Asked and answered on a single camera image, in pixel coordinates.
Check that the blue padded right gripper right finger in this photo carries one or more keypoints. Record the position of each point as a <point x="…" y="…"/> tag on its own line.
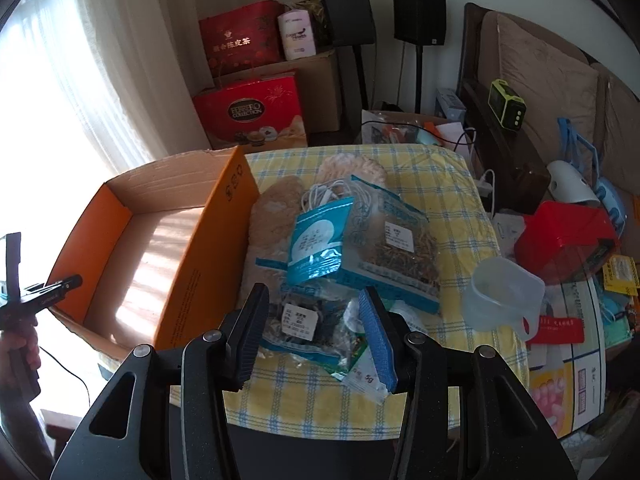
<point x="384" y="340"/>

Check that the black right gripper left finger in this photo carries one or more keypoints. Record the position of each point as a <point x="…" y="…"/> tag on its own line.
<point x="243" y="330"/>

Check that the fluffy beige slipper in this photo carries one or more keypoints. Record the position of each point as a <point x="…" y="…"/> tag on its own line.
<point x="345" y="165"/>
<point x="272" y="221"/>

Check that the translucent plastic measuring cup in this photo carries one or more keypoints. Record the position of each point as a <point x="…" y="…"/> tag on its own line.
<point x="501" y="293"/>

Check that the person's left hand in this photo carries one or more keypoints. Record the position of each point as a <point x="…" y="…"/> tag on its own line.
<point x="22" y="337"/>

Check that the green white sachet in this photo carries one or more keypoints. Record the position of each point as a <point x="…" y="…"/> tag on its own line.
<point x="367" y="367"/>

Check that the zip bag with dark contents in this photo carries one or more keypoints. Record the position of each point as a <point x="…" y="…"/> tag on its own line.
<point x="314" y="329"/>

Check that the yellow plaid bed cover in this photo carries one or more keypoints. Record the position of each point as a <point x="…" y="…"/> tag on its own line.
<point x="301" y="399"/>

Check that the blue pouch with white label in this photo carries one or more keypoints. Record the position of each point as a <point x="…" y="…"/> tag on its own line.
<point x="316" y="248"/>

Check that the orange cardboard box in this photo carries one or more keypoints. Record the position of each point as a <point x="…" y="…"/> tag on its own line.
<point x="160" y="250"/>

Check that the red plastic container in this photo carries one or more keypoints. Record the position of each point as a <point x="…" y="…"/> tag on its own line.
<point x="565" y="243"/>

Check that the red chocolate gift box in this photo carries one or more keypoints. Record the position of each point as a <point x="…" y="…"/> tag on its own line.
<point x="260" y="114"/>

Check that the white curved plastic object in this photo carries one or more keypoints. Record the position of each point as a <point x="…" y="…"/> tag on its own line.
<point x="567" y="185"/>

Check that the white sheer curtain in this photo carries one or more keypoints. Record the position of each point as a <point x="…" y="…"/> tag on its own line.
<point x="93" y="88"/>

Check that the green and black clock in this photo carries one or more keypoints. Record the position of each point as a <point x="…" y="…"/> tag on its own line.
<point x="508" y="107"/>

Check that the large brown cardboard box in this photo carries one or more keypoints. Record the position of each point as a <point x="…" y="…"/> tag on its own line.
<point x="318" y="88"/>

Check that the red tea gift box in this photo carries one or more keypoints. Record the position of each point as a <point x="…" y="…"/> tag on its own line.
<point x="244" y="38"/>

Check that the brown cushioned headboard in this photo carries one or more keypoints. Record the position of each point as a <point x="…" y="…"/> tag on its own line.
<point x="556" y="80"/>

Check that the right black speaker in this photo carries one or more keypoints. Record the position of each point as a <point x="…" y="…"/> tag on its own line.
<point x="422" y="23"/>

